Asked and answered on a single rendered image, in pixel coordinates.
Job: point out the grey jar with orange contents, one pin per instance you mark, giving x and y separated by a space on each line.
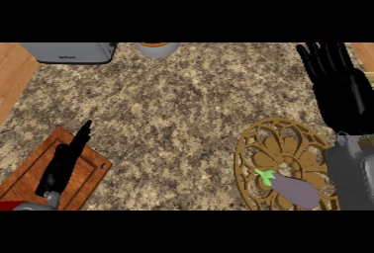
157 49

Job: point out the red object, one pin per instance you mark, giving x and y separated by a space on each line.
9 205

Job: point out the purple eggplant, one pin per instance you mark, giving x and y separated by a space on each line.
294 190

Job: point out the brown wooden cutting board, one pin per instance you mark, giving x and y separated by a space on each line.
53 174

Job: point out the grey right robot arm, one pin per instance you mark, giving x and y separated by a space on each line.
350 171

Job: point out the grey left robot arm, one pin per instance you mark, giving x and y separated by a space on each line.
40 203

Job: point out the grey toaster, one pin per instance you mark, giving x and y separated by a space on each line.
72 52

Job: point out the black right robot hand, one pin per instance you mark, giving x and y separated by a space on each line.
340 89

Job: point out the round golden openwork placemat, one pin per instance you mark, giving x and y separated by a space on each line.
279 154

